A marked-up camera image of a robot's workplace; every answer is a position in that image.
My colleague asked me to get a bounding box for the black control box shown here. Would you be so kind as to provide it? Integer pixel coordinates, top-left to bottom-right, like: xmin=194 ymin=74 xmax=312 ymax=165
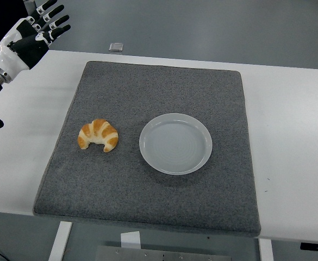
xmin=300 ymin=241 xmax=318 ymax=251

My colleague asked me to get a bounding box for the white table leg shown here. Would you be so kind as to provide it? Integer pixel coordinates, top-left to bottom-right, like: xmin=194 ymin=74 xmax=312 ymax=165
xmin=258 ymin=238 xmax=274 ymax=261
xmin=47 ymin=220 xmax=73 ymax=261

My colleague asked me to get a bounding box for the light grey round plate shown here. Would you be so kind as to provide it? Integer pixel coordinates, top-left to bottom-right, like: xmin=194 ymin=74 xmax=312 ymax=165
xmin=139 ymin=113 xmax=213 ymax=175

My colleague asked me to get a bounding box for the croissant bread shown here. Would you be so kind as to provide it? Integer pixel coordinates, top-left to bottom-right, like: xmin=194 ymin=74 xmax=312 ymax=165
xmin=77 ymin=119 xmax=120 ymax=153

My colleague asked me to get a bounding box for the grey square mat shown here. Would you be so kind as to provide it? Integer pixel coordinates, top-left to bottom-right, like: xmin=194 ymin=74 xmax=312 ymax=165
xmin=32 ymin=60 xmax=262 ymax=238

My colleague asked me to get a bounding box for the person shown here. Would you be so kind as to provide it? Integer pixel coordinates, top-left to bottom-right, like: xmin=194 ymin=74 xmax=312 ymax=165
xmin=0 ymin=0 xmax=30 ymax=52

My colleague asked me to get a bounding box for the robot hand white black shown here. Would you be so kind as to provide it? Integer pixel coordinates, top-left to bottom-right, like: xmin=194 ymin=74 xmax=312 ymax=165
xmin=0 ymin=0 xmax=71 ymax=80

